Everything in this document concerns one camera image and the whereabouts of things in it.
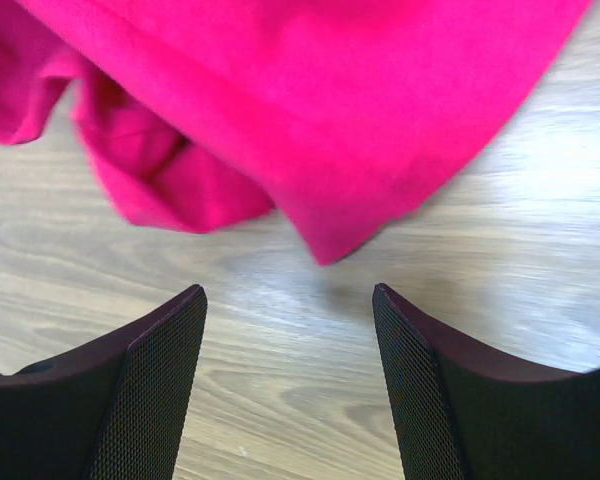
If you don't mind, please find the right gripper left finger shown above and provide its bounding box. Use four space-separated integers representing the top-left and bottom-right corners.
0 285 207 479

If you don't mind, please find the magenta t shirt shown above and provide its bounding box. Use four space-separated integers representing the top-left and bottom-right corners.
0 1 589 265

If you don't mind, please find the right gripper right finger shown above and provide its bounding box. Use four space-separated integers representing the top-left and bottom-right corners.
372 284 600 479

